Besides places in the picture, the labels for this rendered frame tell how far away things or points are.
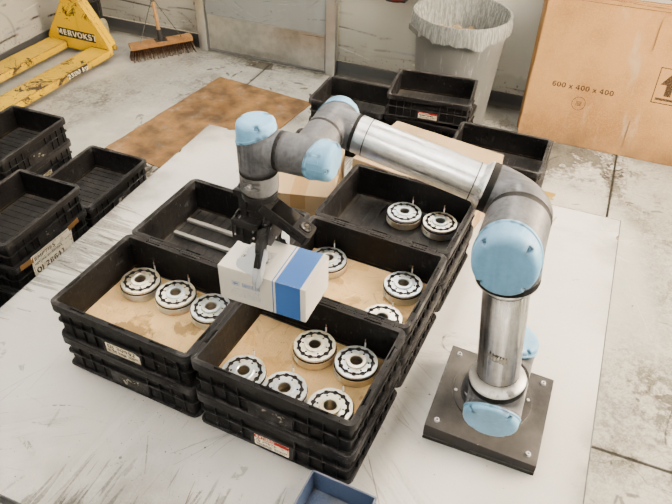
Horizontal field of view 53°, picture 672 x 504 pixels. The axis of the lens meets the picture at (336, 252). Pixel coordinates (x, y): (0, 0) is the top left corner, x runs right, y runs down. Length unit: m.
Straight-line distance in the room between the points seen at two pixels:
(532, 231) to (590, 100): 3.13
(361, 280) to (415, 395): 0.34
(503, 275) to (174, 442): 0.89
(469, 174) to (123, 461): 1.00
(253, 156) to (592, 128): 3.24
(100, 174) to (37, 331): 1.32
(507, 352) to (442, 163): 0.38
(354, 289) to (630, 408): 1.39
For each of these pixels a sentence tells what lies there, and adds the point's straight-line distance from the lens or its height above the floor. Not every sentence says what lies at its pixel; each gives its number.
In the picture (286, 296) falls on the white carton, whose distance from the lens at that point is 1.37.
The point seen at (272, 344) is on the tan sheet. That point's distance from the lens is 1.65.
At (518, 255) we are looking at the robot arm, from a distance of 1.13.
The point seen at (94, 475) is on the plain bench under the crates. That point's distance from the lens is 1.66.
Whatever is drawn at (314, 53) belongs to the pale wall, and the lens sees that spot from 4.84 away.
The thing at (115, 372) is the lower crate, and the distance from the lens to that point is 1.76.
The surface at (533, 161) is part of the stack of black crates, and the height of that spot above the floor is 0.49.
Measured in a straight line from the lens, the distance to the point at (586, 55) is 4.21.
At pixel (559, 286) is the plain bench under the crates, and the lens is 2.12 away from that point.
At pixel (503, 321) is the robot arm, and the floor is 1.18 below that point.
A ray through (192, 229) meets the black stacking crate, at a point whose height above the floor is 0.83.
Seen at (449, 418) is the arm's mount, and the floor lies 0.75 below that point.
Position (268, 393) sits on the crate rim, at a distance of 1.43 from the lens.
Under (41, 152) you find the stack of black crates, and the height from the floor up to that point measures 0.52.
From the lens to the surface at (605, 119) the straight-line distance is 4.27.
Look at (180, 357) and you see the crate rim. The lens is 1.52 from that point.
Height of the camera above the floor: 2.05
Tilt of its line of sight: 40 degrees down
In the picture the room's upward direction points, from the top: 2 degrees clockwise
